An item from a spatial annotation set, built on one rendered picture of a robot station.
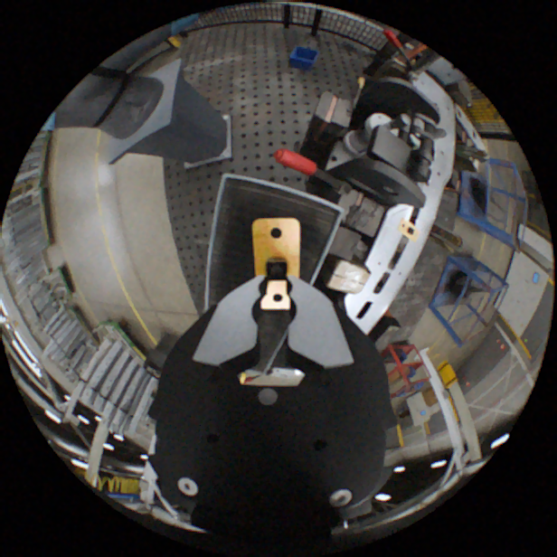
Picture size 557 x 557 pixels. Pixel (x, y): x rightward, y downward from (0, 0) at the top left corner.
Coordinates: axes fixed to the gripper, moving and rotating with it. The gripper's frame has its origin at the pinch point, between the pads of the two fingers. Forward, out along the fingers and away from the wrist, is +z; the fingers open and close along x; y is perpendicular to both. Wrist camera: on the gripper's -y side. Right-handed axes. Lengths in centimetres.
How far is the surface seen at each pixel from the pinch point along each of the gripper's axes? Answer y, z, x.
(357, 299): 20.5, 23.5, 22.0
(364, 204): -5.4, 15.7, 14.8
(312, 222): -3.0, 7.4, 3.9
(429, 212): -7.7, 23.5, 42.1
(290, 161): -10.1, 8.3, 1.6
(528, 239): -109, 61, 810
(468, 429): 437, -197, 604
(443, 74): -70, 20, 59
